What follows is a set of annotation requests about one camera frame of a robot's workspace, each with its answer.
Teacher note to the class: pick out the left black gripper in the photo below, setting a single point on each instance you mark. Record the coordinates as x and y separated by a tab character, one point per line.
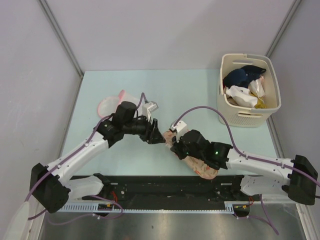
151	130

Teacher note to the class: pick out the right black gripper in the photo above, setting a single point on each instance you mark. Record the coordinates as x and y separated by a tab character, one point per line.
176	148

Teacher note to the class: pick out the floral orange bra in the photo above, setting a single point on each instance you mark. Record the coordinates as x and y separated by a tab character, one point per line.
197	165

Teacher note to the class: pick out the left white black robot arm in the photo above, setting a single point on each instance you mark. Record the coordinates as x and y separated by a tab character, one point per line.
52	185

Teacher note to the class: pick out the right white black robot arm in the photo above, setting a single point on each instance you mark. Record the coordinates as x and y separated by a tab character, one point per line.
296	178

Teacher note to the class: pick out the cream plastic laundry basket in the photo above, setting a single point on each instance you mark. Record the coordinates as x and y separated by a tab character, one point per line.
238	116

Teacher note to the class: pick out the white pink plastic bag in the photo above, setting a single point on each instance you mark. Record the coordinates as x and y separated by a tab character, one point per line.
256	87

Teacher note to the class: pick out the yellow garment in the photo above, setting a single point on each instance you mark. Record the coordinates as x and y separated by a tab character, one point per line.
260	104

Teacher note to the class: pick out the dark navy garment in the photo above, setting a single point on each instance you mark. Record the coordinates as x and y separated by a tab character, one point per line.
242	77

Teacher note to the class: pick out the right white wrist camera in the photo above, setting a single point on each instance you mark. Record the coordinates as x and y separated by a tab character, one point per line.
179	128

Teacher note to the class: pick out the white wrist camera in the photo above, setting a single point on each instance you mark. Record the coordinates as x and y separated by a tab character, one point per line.
179	128
148	108

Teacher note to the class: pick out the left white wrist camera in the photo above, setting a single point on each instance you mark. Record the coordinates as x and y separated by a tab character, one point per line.
148	108

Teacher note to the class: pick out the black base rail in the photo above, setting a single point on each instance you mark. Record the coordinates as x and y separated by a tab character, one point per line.
176	191

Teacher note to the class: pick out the white slotted cable duct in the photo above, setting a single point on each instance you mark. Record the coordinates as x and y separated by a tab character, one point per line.
103	208

